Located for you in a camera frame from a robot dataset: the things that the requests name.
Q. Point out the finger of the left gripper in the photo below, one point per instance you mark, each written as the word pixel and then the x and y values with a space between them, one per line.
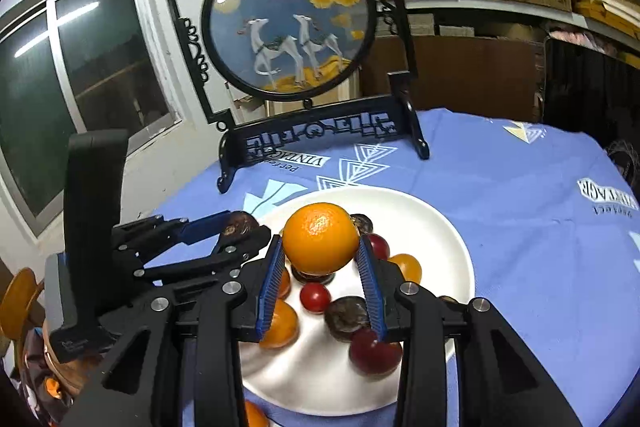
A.
pixel 228 253
pixel 195 226

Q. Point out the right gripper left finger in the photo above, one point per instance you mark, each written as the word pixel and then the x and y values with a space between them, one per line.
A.
pixel 177 355

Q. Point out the dark brown chestnut fruit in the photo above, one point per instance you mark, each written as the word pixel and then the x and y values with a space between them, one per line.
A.
pixel 239 223

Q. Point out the large orange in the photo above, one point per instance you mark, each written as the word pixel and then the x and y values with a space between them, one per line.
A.
pixel 320 239

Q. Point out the large dark red plum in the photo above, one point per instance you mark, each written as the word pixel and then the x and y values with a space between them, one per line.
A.
pixel 372 356

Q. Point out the orange mandarin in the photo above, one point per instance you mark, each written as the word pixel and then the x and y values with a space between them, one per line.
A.
pixel 284 327

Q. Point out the wooden chair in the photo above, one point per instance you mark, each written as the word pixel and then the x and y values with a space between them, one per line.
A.
pixel 20 309

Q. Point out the small red cherry tomato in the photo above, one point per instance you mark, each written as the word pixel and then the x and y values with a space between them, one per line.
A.
pixel 315 297

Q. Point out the dark brown water chestnut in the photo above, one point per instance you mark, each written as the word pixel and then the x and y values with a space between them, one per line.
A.
pixel 363 224

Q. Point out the small dark red plum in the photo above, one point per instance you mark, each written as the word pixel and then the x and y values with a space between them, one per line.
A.
pixel 379 246

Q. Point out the blue printed tablecloth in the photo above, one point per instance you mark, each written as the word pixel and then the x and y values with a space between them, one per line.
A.
pixel 551 226

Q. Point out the round deer art screen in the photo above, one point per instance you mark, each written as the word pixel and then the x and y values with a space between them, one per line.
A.
pixel 259 67

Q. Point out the aluminium frame window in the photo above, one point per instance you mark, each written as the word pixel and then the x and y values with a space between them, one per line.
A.
pixel 72 66

